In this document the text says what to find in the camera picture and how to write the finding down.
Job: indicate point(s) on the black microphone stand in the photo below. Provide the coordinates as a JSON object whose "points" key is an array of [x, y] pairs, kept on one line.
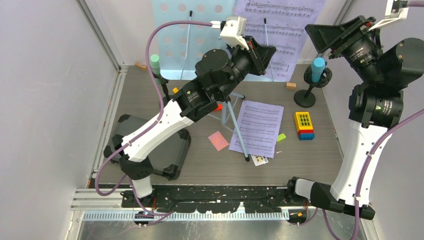
{"points": [[304, 97], [161, 81]]}

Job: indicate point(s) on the face up playing card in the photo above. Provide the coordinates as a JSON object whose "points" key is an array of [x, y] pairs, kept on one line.
{"points": [[259, 160]]}

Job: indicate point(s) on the blue toy microphone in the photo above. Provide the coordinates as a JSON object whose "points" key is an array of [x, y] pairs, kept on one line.
{"points": [[317, 68]]}

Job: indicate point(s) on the lime green wooden block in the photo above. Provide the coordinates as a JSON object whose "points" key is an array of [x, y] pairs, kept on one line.
{"points": [[281, 137]]}

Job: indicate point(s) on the light blue music stand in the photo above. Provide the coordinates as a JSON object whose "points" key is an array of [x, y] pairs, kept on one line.
{"points": [[197, 98]]}

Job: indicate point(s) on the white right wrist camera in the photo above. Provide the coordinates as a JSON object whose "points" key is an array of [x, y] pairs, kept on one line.
{"points": [[395, 10]]}

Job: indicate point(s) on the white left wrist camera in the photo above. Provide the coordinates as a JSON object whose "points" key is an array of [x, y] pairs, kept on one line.
{"points": [[232, 32]]}

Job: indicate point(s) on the aluminium frame rail right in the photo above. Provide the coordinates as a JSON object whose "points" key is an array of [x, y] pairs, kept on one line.
{"points": [[344, 11]]}

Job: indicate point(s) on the orange rectangular block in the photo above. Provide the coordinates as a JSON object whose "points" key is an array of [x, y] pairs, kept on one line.
{"points": [[219, 108]]}

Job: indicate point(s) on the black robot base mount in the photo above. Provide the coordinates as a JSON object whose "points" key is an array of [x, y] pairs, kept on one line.
{"points": [[218, 199]]}

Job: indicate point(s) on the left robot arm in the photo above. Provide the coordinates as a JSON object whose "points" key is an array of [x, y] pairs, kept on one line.
{"points": [[131, 164]]}

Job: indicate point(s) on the mint green toy microphone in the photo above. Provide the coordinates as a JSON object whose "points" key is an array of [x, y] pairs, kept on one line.
{"points": [[154, 62]]}

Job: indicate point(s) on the brown wooden block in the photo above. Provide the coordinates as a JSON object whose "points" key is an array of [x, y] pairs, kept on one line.
{"points": [[141, 66]]}

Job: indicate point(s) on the black left microphone stand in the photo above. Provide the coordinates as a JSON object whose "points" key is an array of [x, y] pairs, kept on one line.
{"points": [[161, 81]]}

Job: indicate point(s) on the tan wooden block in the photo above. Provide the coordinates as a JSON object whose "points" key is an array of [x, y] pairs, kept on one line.
{"points": [[291, 85]]}

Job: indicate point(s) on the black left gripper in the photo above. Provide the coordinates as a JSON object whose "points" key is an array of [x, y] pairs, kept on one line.
{"points": [[258, 55]]}

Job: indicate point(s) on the aluminium frame rail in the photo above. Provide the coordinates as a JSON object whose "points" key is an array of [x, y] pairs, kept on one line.
{"points": [[97, 23], [344, 11]]}

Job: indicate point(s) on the red backed playing card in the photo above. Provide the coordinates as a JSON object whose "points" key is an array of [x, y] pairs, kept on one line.
{"points": [[218, 141]]}

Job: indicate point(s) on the grey aluminium carrying case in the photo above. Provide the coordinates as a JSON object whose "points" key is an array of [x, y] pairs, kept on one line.
{"points": [[166, 159]]}

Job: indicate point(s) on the yellow red blue brick block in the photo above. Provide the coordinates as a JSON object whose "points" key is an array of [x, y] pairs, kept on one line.
{"points": [[304, 127]]}

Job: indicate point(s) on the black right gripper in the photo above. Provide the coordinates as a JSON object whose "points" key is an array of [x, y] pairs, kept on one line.
{"points": [[326, 36]]}

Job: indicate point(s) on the black right microphone stand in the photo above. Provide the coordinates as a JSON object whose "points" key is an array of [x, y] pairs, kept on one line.
{"points": [[304, 97]]}

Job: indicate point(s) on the aluminium frame rail left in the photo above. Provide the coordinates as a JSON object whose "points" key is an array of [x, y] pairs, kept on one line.
{"points": [[97, 23]]}

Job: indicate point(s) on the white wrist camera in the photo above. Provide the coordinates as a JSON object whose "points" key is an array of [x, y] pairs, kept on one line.
{"points": [[232, 32], [395, 10]]}

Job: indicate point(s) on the sheet music page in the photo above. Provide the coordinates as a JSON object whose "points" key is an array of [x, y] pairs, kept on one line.
{"points": [[280, 23], [259, 124]]}

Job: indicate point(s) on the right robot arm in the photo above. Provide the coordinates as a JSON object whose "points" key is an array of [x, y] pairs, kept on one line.
{"points": [[375, 109]]}

